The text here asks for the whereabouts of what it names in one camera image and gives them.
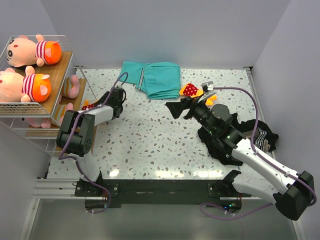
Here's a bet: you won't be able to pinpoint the orange bear polka dress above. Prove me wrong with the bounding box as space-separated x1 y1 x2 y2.
179 82 218 106
81 100 98 111

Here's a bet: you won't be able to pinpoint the black-haired doll orange pants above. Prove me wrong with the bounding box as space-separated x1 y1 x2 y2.
6 34 62 68

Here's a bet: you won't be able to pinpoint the orange bear polka dress back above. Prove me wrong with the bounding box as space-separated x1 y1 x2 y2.
179 82 218 106

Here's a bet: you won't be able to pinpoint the pink pig striped shirt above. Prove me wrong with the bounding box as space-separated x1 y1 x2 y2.
61 75 80 99

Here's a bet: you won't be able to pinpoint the folded teal cloth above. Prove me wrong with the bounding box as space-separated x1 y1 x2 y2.
120 61 181 100

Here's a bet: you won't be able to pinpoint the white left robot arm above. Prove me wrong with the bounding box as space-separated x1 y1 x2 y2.
56 86 126 196

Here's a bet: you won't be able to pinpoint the black printed garment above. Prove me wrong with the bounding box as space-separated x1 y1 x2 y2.
197 113 279 166

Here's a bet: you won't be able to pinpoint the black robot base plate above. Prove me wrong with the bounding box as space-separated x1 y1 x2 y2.
72 174 249 210

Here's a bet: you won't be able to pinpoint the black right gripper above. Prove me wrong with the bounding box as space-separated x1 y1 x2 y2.
165 93 217 136

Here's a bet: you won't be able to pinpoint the pink pig toy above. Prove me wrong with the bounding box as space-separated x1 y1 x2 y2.
24 103 74 129

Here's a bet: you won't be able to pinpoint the face-up doll orange hat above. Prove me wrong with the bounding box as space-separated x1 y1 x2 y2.
0 66 52 103

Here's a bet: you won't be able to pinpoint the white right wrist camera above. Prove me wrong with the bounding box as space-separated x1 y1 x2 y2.
199 81 217 103

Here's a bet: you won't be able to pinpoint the white wire wooden shelf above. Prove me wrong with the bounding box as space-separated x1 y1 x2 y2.
0 34 97 155

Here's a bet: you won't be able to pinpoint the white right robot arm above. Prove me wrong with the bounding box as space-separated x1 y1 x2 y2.
165 97 316 221

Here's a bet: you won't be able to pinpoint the orange bear polka dress front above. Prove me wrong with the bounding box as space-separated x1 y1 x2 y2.
81 100 98 111

